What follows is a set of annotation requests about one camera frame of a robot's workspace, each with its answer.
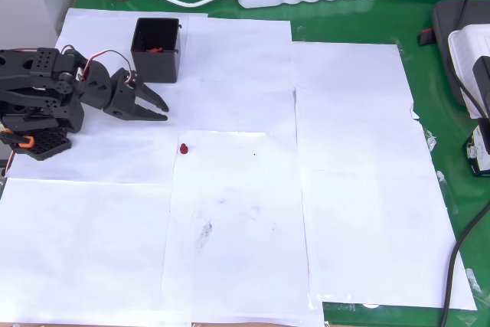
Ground black square container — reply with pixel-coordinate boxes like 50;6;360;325
129;17;183;84

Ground white paper sheet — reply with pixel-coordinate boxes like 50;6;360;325
294;87;438;175
289;41;416;122
186;16;298;135
0;177;193;327
5;81;298;185
55;8;210;89
160;129;326;327
299;168;479;312

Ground orange black table clamp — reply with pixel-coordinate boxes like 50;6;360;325
0;129;36;151

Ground red black usb stick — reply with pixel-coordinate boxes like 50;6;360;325
416;27;436;47

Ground grey padded mat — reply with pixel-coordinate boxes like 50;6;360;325
431;0;490;109

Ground white plastic container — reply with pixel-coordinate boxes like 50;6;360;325
447;24;490;119

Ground green white small carton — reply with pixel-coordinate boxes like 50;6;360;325
462;123;490;179

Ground red white servo wire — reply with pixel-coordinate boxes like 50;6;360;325
60;44;138;89

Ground thick black cable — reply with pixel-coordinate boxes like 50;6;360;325
439;200;490;327

